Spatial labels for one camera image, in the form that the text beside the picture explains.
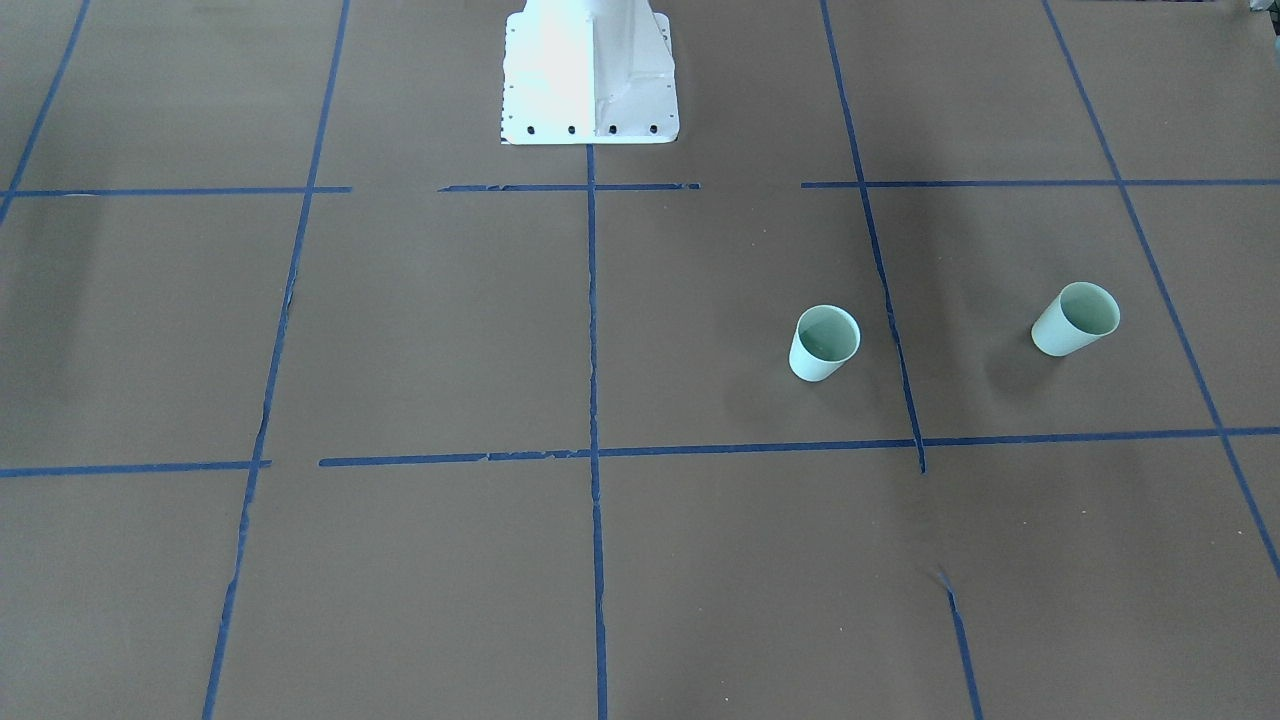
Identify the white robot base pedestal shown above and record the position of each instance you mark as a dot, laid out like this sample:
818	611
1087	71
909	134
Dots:
579	72

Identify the light green cup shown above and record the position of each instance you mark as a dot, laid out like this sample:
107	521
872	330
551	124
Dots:
1081	314
825	338

